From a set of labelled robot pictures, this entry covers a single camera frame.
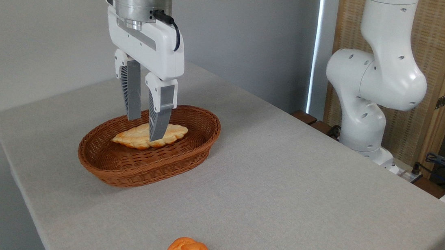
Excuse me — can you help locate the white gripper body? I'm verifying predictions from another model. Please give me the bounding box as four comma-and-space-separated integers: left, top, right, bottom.
98, 0, 192, 83

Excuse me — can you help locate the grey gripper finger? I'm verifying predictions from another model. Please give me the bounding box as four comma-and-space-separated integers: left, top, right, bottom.
139, 72, 180, 144
109, 48, 148, 122

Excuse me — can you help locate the flat golden bread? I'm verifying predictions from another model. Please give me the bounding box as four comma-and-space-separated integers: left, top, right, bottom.
111, 118, 189, 155

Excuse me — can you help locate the brown wicker basket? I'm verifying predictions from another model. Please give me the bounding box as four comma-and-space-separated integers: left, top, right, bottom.
75, 95, 223, 197

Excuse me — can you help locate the grey tablecloth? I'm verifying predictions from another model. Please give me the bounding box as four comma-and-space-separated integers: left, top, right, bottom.
0, 43, 445, 250

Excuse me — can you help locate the wooden rattan folding screen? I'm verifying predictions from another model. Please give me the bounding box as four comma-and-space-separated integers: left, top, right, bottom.
319, 0, 445, 180

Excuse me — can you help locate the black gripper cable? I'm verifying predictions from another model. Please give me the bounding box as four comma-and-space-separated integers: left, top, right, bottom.
148, 9, 184, 53

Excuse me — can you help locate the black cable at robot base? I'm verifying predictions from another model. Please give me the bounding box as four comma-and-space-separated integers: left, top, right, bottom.
326, 124, 342, 142

